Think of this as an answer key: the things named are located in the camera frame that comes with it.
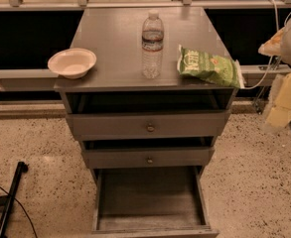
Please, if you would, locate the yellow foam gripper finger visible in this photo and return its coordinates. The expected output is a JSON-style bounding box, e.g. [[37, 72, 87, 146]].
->
[[258, 29, 284, 57], [263, 72, 291, 130]]

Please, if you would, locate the green jalapeno chip bag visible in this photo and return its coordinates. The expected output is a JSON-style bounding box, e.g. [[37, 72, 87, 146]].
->
[[177, 46, 244, 88]]

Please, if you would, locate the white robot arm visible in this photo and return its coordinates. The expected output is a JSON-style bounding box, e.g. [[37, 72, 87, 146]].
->
[[258, 18, 291, 129]]

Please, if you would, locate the middle grey drawer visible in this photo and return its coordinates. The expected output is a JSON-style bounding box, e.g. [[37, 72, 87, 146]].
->
[[81, 147, 215, 169]]

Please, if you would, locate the grey drawer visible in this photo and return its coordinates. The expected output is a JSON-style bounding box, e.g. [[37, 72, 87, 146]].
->
[[67, 111, 229, 141], [81, 147, 215, 169], [91, 167, 218, 238]]

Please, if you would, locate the brass top drawer knob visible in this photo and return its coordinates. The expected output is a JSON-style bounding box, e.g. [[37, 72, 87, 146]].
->
[[147, 124, 155, 132]]

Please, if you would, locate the brass drawer knob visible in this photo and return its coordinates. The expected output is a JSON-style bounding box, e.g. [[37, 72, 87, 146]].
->
[[147, 158, 153, 164], [147, 124, 155, 132]]

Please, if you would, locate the grey wooden drawer cabinet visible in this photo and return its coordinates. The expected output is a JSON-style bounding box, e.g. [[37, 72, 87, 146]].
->
[[53, 6, 247, 238]]

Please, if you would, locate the brass middle drawer knob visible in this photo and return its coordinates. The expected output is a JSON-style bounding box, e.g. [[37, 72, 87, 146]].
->
[[147, 158, 153, 164]]

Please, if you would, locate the bottom grey drawer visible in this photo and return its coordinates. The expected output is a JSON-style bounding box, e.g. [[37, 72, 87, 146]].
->
[[91, 167, 218, 238]]

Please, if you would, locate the top grey drawer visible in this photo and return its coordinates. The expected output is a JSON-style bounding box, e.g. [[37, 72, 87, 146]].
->
[[67, 111, 229, 141]]

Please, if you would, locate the clear plastic water bottle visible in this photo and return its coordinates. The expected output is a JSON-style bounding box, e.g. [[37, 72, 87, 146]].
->
[[142, 9, 164, 78]]

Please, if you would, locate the white paper bowl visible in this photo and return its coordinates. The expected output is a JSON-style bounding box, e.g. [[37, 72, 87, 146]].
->
[[48, 48, 96, 79]]

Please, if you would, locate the black metal stand leg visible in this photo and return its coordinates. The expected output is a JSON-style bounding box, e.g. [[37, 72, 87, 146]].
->
[[0, 162, 28, 238]]

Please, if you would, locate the white hanging cable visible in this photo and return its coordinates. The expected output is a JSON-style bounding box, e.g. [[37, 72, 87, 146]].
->
[[243, 0, 291, 91]]

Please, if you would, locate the metal railing frame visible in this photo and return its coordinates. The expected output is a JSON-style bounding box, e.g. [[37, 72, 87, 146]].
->
[[0, 0, 291, 121]]

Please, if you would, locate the black floor cable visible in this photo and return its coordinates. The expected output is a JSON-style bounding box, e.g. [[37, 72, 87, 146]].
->
[[0, 176, 39, 238]]

